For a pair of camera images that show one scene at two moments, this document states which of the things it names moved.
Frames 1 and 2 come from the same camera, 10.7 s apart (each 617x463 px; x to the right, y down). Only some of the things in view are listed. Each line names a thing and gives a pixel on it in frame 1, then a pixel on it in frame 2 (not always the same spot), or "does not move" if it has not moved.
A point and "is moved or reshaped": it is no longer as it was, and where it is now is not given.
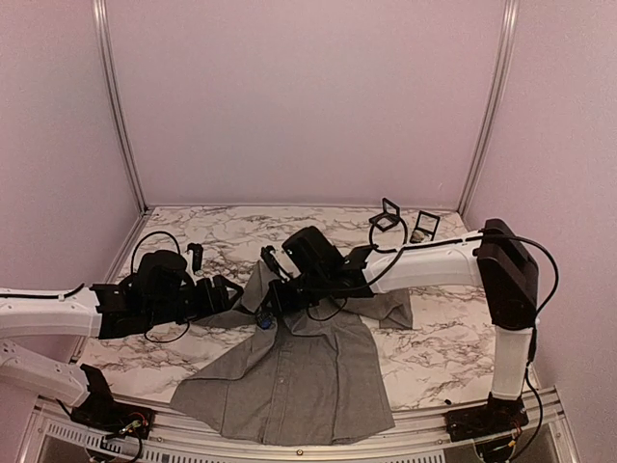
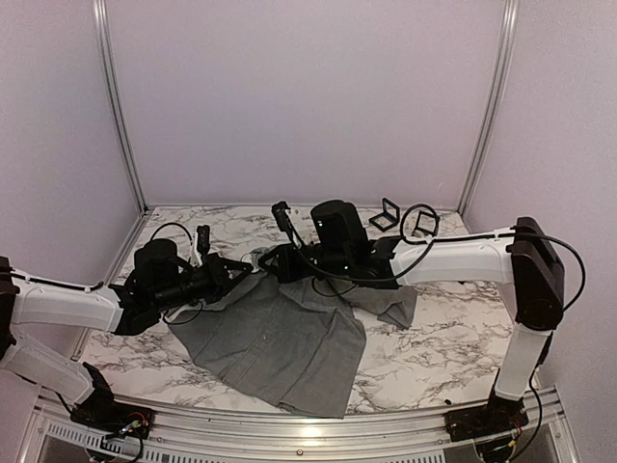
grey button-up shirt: (291, 380) is moved or reshaped
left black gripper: (218, 301) → (219, 280)
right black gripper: (281, 303) → (287, 272)
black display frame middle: (428, 224) does not move
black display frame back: (389, 216) does not move
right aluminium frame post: (509, 28) does not move
